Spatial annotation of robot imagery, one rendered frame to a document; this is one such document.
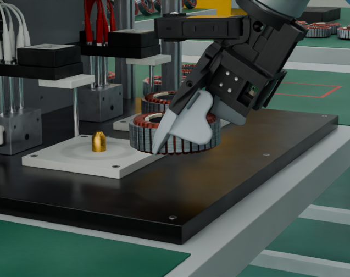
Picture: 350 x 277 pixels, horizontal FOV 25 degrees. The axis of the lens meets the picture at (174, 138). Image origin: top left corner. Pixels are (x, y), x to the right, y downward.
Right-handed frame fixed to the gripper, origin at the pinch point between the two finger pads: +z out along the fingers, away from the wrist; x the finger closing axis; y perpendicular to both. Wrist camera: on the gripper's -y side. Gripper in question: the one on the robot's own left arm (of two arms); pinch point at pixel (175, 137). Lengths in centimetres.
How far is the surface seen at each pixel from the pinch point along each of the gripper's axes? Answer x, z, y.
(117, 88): 31.7, 13.1, -22.6
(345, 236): 199, 82, 18
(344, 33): 187, 16, -21
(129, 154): 5.2, 8.4, -6.0
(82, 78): 5.2, 3.3, -17.1
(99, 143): 4.7, 9.4, -10.4
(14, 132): 2.5, 14.9, -21.7
